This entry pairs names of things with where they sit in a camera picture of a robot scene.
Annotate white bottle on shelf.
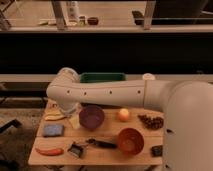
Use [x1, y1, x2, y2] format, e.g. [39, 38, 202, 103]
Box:
[66, 0, 79, 22]

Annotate white cup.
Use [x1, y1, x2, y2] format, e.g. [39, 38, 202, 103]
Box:
[142, 73, 156, 80]

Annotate blue sponge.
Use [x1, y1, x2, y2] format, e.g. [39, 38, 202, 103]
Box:
[43, 124, 64, 137]

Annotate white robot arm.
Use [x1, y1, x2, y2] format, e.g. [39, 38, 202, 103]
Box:
[46, 68, 213, 171]

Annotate purple bowl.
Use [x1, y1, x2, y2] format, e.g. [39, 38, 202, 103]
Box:
[79, 105, 105, 131]

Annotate dark red bowl on shelf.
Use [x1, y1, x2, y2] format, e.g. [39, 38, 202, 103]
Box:
[87, 17, 99, 25]

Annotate black phone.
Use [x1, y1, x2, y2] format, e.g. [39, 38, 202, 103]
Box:
[151, 145, 163, 157]

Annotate green plastic tray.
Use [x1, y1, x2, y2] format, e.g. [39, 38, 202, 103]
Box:
[80, 72, 126, 83]

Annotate red chili pepper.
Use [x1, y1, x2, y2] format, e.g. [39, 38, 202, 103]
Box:
[35, 148, 64, 156]

